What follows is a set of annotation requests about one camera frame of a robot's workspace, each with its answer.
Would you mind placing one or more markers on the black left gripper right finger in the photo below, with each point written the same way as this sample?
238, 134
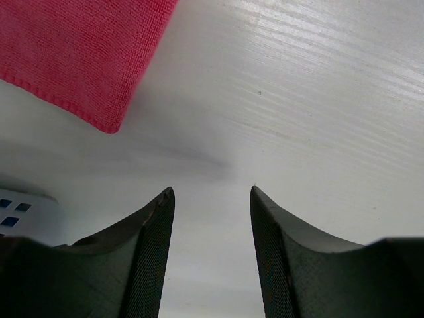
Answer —
306, 272

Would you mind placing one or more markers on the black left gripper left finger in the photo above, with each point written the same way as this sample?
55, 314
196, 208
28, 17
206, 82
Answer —
117, 272

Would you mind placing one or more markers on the pink towel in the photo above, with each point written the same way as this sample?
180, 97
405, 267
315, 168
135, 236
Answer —
86, 57

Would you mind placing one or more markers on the blue towel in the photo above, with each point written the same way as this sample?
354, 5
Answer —
12, 211

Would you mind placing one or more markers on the white plastic basket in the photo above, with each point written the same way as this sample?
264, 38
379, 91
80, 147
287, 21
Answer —
44, 222

